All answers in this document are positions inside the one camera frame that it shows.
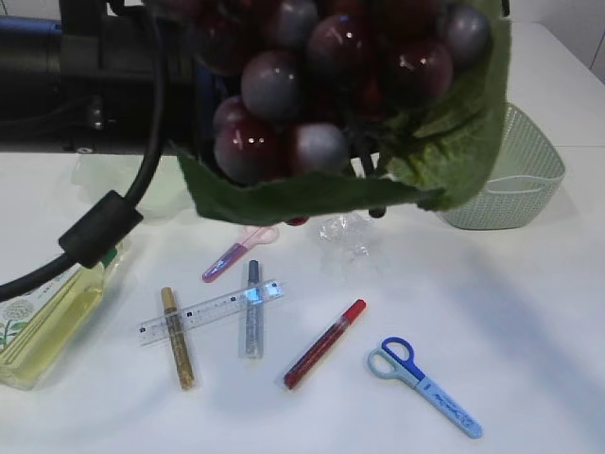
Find clear plastic sheet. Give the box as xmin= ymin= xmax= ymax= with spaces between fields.
xmin=318 ymin=212 xmax=373 ymax=274

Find purple grape bunch with leaf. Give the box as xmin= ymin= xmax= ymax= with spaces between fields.
xmin=179 ymin=1 xmax=510 ymax=225

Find yellow tea drink bottle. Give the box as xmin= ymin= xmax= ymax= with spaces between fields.
xmin=1 ymin=240 xmax=129 ymax=391

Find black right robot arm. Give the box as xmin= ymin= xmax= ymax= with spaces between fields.
xmin=1 ymin=1 xmax=220 ymax=155

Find silver glitter pen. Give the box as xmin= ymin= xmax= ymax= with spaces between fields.
xmin=245 ymin=260 xmax=263 ymax=359

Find gold glitter pen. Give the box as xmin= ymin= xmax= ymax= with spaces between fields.
xmin=161 ymin=288 xmax=195 ymax=391

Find red glitter pen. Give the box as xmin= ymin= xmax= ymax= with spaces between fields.
xmin=283 ymin=299 xmax=367 ymax=390

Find clear plastic ruler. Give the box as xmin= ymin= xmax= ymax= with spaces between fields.
xmin=137 ymin=280 xmax=285 ymax=346

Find green plastic woven basket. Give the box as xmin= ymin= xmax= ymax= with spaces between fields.
xmin=439 ymin=103 xmax=565 ymax=231

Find pink small scissors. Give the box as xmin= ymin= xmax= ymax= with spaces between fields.
xmin=201 ymin=226 xmax=280 ymax=283

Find blue capped scissors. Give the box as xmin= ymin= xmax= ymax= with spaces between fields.
xmin=367 ymin=337 xmax=483 ymax=440

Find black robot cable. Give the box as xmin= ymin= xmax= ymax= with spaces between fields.
xmin=0 ymin=9 xmax=166 ymax=302

